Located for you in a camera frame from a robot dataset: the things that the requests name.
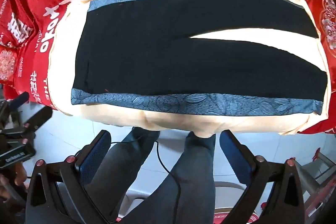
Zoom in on cream blanket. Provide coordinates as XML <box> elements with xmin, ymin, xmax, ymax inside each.
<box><xmin>49</xmin><ymin>0</ymin><xmax>332</xmax><ymax>138</ymax></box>

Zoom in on grey metal stool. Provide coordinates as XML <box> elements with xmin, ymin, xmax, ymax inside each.
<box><xmin>294</xmin><ymin>153</ymin><xmax>336</xmax><ymax>214</ymax></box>

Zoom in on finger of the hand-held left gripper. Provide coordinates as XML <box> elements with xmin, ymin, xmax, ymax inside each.
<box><xmin>8</xmin><ymin>92</ymin><xmax>30</xmax><ymax>109</ymax></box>
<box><xmin>23</xmin><ymin>106</ymin><xmax>53</xmax><ymax>133</ymax></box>

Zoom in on black pants with blue stripes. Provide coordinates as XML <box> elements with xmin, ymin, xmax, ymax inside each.
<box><xmin>71</xmin><ymin>0</ymin><xmax>328</xmax><ymax>116</ymax></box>

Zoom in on black cable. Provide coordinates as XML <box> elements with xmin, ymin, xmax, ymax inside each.
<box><xmin>109</xmin><ymin>139</ymin><xmax>183</xmax><ymax>207</ymax></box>

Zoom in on person's left hand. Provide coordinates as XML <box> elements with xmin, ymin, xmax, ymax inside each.
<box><xmin>0</xmin><ymin>163</ymin><xmax>27</xmax><ymax>201</ymax></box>

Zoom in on person's left leg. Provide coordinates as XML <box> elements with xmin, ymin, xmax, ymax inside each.
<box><xmin>76</xmin><ymin>127</ymin><xmax>160</xmax><ymax>224</ymax></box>

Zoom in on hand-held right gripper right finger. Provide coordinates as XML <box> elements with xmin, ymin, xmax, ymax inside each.
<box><xmin>219</xmin><ymin>130</ymin><xmax>307</xmax><ymax>224</ymax></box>

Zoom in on red printed pillow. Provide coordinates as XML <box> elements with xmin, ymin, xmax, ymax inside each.
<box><xmin>0</xmin><ymin>0</ymin><xmax>42</xmax><ymax>50</ymax></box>

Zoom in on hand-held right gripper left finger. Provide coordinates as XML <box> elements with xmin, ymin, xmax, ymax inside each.
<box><xmin>25</xmin><ymin>130</ymin><xmax>124</xmax><ymax>224</ymax></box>

